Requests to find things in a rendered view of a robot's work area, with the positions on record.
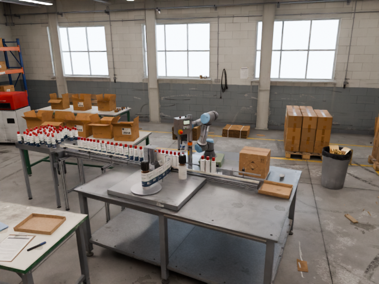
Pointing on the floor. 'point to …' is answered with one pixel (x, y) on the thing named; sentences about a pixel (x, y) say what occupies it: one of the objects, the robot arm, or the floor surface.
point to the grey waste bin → (333, 172)
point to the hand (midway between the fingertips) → (182, 146)
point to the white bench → (51, 240)
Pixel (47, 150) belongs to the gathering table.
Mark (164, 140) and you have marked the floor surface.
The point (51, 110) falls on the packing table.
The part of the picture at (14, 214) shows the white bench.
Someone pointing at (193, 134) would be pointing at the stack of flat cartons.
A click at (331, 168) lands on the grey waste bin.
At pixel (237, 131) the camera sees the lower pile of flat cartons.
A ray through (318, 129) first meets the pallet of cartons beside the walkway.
